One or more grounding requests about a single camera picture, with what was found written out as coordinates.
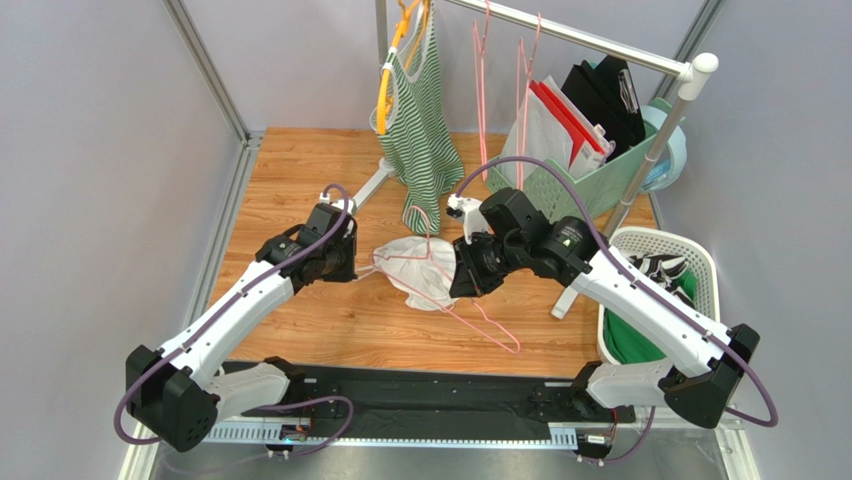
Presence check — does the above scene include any green striped tank top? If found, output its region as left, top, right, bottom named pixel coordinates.
left=371, top=1, right=465, bottom=235

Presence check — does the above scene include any yellow plastic hanger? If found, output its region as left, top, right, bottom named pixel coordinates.
left=375, top=1, right=431, bottom=135

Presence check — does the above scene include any green garment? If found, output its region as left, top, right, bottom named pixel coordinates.
left=603, top=309, right=665, bottom=364

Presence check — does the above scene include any white tank top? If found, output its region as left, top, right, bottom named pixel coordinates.
left=356, top=236, right=456, bottom=312

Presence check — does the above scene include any black folder with clip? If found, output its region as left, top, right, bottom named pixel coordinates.
left=561, top=56, right=646, bottom=157

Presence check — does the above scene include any black white striped garment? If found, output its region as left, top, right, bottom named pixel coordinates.
left=627, top=254, right=698, bottom=308

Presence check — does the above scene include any white paper box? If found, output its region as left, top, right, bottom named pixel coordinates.
left=568, top=142, right=607, bottom=180

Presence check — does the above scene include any light blue round object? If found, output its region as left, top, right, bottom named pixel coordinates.
left=641, top=105, right=688, bottom=193

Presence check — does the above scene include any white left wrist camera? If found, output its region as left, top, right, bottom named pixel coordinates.
left=318, top=191, right=357, bottom=216

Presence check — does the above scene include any pink wire hanger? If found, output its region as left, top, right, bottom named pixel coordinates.
left=373, top=204, right=522, bottom=355
left=472, top=1, right=491, bottom=166
left=516, top=13, right=542, bottom=156

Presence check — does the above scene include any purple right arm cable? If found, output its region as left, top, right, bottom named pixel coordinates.
left=454, top=155, right=780, bottom=429

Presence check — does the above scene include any red folder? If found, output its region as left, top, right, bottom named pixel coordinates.
left=530, top=81, right=609, bottom=173

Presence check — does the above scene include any silver clothes rack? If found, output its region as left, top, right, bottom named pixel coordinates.
left=343, top=0, right=721, bottom=321

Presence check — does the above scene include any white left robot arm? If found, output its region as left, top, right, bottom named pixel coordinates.
left=118, top=200, right=357, bottom=452

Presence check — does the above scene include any green plastic basket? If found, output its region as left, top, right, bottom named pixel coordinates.
left=485, top=99, right=671, bottom=220

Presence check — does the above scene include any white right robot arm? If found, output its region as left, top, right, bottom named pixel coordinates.
left=447, top=188, right=760, bottom=429

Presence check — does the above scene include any white laundry basket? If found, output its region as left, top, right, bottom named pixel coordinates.
left=597, top=227, right=720, bottom=364

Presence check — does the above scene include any grey translucent folder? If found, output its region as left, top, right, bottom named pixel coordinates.
left=500, top=86, right=571, bottom=170

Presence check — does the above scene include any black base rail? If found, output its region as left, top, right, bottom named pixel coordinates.
left=282, top=364, right=636, bottom=441

